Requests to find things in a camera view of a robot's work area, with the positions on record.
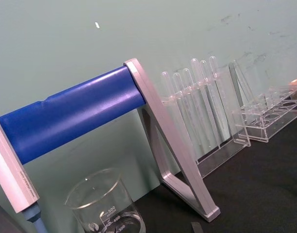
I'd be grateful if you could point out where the grey pipette with blue shaft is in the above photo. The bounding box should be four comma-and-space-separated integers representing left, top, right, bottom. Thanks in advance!
0, 112, 46, 233

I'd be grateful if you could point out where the black table cloth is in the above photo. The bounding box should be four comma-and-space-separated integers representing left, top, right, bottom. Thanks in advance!
132, 97, 297, 233

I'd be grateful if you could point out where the plain pale wall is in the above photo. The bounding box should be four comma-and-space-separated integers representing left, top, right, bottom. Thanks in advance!
0, 0, 297, 233

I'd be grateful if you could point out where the grey stand with blue bar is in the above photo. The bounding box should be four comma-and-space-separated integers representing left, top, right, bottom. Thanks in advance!
0, 57, 221, 222

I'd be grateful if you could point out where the clear acrylic test tube rack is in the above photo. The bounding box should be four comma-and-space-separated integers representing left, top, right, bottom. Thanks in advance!
232, 84, 297, 143

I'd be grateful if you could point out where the clear acrylic pipette rack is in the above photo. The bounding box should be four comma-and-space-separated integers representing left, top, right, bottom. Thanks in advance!
160, 60, 252, 178

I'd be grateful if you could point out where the clear glass beaker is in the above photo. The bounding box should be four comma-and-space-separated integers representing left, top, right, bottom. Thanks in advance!
64, 168, 147, 233

